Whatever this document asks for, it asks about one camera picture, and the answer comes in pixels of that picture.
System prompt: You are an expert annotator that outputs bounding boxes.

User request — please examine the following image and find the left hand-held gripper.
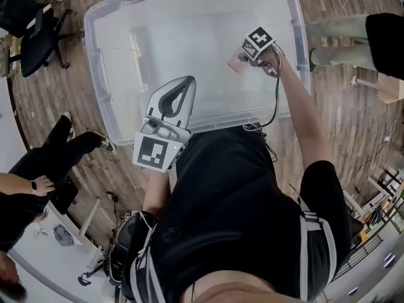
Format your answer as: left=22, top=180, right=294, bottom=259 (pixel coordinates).
left=132, top=75, right=198, bottom=174

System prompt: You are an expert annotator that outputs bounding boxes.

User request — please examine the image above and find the grey harness strap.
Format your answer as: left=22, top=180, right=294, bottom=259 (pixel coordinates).
left=297, top=196, right=338, bottom=300
left=129, top=211, right=165, bottom=303

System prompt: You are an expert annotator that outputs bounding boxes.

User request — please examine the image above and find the wooden box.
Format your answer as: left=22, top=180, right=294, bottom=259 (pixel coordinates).
left=376, top=73, right=404, bottom=104

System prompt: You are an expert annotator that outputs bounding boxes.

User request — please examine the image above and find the pink cup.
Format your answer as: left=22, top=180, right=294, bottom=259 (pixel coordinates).
left=227, top=54, right=246, bottom=74

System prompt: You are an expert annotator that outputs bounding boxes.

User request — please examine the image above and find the person's left forearm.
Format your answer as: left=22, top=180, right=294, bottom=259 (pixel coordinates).
left=142, top=167, right=174, bottom=215

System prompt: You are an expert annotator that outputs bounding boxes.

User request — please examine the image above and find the black flat case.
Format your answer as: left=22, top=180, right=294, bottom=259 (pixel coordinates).
left=49, top=175, right=80, bottom=216

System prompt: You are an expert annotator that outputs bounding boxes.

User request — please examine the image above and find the black equipment pack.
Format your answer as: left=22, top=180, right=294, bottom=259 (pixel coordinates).
left=106, top=212, right=155, bottom=289

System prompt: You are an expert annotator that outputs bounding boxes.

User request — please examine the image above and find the white table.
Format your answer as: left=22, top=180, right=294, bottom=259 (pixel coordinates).
left=0, top=197, right=107, bottom=303

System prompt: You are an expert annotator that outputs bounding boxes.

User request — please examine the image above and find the black metal shelf rack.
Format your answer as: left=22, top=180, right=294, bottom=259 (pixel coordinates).
left=365, top=165, right=404, bottom=233

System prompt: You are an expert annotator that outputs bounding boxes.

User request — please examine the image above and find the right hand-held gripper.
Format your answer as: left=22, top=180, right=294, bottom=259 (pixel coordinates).
left=236, top=26, right=281, bottom=78

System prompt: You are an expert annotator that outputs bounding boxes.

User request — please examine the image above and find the person's right forearm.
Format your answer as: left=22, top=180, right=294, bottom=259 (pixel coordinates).
left=261, top=48, right=333, bottom=170

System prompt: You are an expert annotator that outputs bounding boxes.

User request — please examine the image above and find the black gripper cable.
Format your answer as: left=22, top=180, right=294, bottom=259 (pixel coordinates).
left=243, top=44, right=287, bottom=133

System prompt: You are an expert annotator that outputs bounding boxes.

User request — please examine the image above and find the black wire railing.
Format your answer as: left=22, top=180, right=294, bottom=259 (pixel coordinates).
left=333, top=232, right=384, bottom=281

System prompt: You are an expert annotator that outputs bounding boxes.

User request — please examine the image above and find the person's torso in black shirt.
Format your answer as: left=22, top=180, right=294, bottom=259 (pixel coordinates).
left=121, top=126, right=353, bottom=303

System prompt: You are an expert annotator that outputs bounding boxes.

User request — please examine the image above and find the clear plastic basket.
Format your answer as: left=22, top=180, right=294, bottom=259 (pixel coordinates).
left=83, top=0, right=312, bottom=147

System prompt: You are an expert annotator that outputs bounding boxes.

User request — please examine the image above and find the black office chair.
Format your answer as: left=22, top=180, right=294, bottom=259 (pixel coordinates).
left=0, top=0, right=85, bottom=79

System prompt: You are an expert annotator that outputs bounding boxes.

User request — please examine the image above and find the grey crumpled cloth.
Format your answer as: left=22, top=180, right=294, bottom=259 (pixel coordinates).
left=51, top=223, right=76, bottom=247

